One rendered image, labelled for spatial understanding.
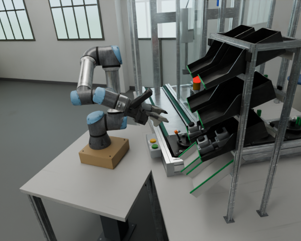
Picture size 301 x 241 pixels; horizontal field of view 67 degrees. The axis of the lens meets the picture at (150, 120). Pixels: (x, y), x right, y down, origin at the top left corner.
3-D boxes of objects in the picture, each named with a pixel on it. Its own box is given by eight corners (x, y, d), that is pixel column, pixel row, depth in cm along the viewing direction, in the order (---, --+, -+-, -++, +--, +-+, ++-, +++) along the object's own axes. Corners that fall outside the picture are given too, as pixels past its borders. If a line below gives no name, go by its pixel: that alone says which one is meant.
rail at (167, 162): (166, 177, 137) (166, 162, 132) (145, 114, 216) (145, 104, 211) (176, 175, 138) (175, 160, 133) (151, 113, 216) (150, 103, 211)
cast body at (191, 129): (190, 139, 112) (184, 127, 109) (190, 134, 116) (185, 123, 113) (207, 133, 109) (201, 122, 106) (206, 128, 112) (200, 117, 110)
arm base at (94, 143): (85, 148, 154) (82, 136, 150) (94, 137, 167) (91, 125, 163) (106, 150, 151) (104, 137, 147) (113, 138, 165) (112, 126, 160)
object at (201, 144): (200, 155, 100) (194, 143, 97) (199, 149, 104) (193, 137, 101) (219, 147, 98) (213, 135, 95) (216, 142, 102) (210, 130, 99)
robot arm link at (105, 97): (98, 84, 109) (96, 86, 101) (120, 93, 111) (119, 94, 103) (93, 100, 110) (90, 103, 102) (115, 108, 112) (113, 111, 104)
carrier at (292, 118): (287, 141, 147) (291, 124, 141) (264, 124, 168) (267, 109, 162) (320, 136, 150) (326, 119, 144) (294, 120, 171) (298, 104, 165)
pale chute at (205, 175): (196, 198, 105) (189, 193, 104) (192, 178, 117) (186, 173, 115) (245, 161, 95) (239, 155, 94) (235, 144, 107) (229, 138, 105)
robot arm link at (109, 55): (107, 128, 160) (97, 47, 147) (128, 126, 161) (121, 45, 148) (105, 133, 148) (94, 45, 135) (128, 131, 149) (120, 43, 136)
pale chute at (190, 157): (186, 176, 118) (180, 171, 117) (183, 160, 130) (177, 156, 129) (229, 142, 108) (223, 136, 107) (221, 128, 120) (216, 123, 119)
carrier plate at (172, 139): (174, 158, 138) (174, 155, 137) (165, 137, 159) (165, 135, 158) (212, 152, 141) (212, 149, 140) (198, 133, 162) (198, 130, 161)
